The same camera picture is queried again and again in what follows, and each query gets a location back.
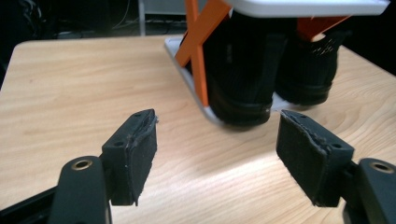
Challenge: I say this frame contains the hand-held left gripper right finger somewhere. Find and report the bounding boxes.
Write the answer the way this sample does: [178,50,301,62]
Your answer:
[276,109,356,208]

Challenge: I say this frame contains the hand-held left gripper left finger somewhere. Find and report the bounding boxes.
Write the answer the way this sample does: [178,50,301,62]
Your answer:
[101,108,159,207]

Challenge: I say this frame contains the black shoe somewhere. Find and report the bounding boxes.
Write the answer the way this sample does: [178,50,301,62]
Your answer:
[275,28,353,106]
[204,11,290,128]

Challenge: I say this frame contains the white and orange shoe rack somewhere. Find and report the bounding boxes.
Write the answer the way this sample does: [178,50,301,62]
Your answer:
[163,0,391,129]

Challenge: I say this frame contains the white metal stand pole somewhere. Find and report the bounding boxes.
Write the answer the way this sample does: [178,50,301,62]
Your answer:
[137,0,147,37]

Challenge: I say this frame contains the thin grey cable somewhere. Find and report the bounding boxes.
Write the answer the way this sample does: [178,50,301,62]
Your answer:
[111,0,133,31]

